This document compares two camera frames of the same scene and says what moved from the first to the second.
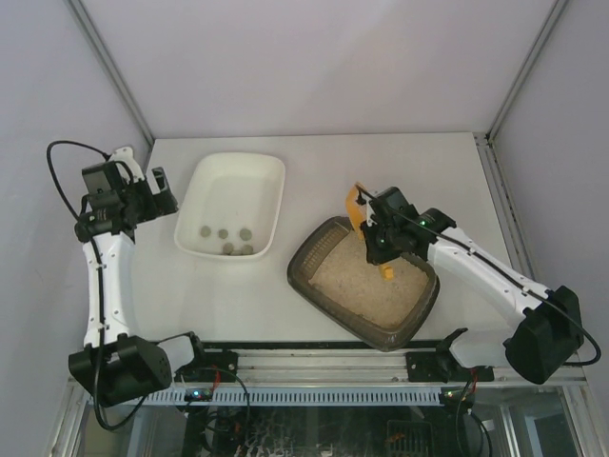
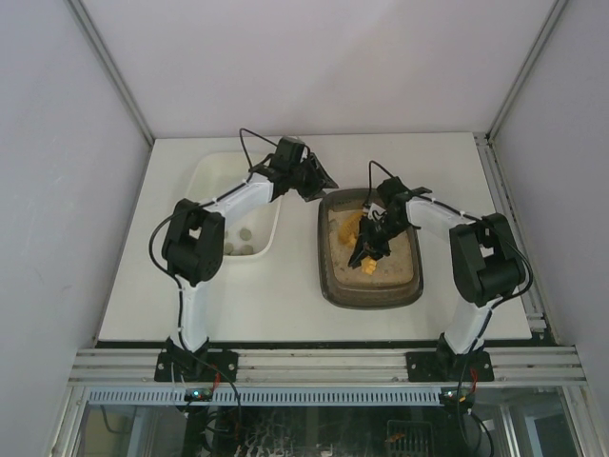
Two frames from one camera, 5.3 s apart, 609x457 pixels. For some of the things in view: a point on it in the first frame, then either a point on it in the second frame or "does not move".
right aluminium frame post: x=544 y=34 does not move
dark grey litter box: x=311 y=254 to x=392 y=280
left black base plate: x=209 y=367 does not move
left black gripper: x=155 y=199 to x=309 y=174
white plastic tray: x=230 y=206 does not move
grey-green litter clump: x=246 y=249 does not move
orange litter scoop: x=358 y=217 to x=347 y=234
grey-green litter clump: x=245 y=234 does not move
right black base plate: x=441 y=367 does not move
